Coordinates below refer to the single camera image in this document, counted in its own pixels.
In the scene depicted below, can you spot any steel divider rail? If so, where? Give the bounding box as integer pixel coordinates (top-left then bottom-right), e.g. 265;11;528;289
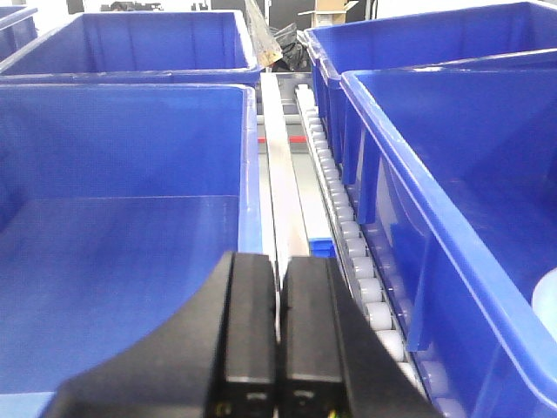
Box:
261;72;310;279

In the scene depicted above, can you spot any blue bin far left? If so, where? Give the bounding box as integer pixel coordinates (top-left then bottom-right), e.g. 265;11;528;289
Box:
1;10;260;86

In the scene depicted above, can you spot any blue bin near left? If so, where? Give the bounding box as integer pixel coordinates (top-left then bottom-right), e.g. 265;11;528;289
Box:
1;84;262;417

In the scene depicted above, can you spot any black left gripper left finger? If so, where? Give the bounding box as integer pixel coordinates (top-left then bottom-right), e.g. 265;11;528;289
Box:
42;253;276;417

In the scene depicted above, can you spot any blue bin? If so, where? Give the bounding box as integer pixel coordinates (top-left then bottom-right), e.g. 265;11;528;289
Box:
1;10;260;86
340;53;556;417
1;84;262;417
305;1;556;163

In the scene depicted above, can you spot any blue bin far right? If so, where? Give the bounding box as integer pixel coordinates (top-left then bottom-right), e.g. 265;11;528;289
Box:
305;1;556;163

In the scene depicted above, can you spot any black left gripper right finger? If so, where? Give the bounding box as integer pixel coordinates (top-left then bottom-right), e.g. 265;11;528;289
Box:
278;257;439;417

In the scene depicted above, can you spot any white roller conveyor track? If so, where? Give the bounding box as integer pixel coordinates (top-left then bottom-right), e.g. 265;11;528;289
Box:
295;84;465;417

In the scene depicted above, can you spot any light blue plate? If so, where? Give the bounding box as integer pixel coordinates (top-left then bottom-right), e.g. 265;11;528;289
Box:
532;268;557;339

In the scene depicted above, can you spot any blue bin near right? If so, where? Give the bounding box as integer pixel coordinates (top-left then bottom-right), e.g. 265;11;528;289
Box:
340;53;556;417

